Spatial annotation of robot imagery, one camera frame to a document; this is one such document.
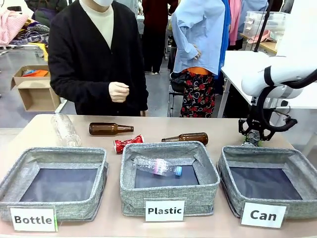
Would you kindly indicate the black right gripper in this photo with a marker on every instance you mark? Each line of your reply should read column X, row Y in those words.
column 255, row 123

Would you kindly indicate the crushed silver can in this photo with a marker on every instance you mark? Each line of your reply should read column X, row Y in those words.
column 252, row 140

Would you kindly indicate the brown glass bottle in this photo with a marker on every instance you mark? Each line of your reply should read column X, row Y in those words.
column 104, row 129
column 190, row 138

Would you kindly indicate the crushed red can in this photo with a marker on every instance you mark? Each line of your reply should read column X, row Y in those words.
column 127, row 143

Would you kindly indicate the large clear plastic bottle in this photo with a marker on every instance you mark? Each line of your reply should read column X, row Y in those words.
column 65, row 130

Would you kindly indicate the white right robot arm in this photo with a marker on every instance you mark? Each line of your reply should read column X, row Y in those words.
column 284, row 74

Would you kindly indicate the person's right forearm black sleeve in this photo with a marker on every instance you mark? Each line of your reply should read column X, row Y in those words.
column 84, row 90

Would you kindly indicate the white Can label sign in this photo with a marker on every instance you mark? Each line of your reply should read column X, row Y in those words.
column 263, row 215

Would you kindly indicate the grey fabric basket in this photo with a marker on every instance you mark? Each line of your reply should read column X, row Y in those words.
column 49, row 208
column 168, row 193
column 304, row 208

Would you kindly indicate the person's right hand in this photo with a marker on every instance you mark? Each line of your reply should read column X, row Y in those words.
column 119, row 92

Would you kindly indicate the black red floral skirt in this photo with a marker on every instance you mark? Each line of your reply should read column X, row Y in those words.
column 198, row 94

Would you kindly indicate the white side table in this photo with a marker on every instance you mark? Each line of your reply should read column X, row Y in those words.
column 237, row 64

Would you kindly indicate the black chair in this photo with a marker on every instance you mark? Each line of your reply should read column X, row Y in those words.
column 174, row 84

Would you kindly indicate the black pole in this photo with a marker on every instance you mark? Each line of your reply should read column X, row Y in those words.
column 263, row 27

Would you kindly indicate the crushed bottle with blue cap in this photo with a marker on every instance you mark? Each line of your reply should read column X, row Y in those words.
column 158, row 167

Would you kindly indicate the clear plastic storage boxes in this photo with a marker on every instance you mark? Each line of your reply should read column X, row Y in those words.
column 262, row 23

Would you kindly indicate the pink hanging garment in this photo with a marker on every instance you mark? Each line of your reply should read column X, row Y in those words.
column 234, row 19

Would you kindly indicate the figure in light blue shirt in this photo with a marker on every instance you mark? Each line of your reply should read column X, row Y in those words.
column 195, row 29

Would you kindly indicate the white Plastic label sign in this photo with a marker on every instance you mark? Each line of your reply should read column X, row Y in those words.
column 164, row 210

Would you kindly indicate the background person in dark clothes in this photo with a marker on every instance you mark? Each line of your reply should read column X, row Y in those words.
column 154, row 37

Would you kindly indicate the person in black cardigan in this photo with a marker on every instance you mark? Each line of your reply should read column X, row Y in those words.
column 74, row 54

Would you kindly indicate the open cardboard box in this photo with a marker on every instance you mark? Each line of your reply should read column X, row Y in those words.
column 37, row 94

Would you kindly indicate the orange cloth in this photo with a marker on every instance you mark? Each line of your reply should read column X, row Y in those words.
column 37, row 73

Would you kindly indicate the purple yellow cloth pile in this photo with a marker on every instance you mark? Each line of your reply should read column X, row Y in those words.
column 37, row 34

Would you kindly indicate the white Bottle label sign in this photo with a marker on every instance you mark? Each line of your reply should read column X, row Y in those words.
column 33, row 219

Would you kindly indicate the pink checked cloth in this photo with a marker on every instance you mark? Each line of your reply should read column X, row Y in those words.
column 11, row 27

